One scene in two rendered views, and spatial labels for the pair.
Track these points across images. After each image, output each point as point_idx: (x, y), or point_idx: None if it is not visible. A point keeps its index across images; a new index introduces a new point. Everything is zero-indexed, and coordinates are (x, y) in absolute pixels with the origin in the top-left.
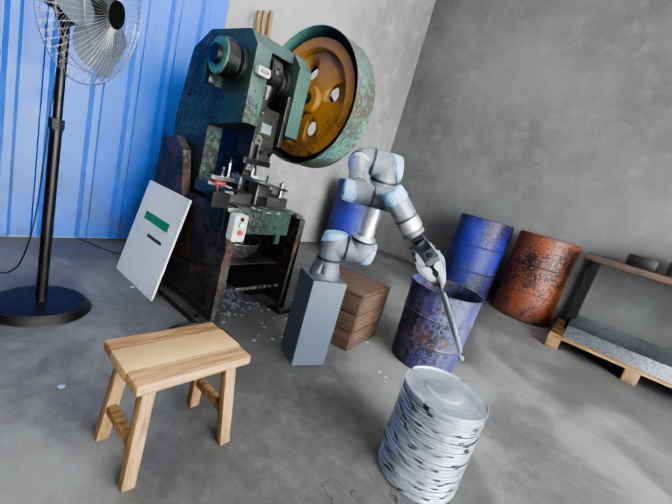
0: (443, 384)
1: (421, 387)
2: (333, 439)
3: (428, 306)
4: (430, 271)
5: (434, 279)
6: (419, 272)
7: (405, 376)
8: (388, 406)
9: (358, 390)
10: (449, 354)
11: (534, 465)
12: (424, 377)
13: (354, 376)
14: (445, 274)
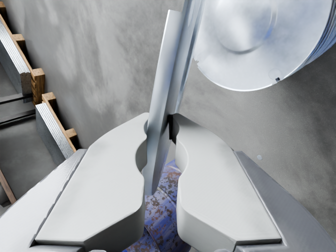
0: (235, 39)
1: (291, 18)
2: None
3: (169, 222)
4: (194, 182)
5: (186, 133)
6: (313, 220)
7: (316, 44)
8: (276, 118)
9: (311, 148)
10: (172, 166)
11: (159, 48)
12: (263, 57)
13: (303, 174)
14: (106, 133)
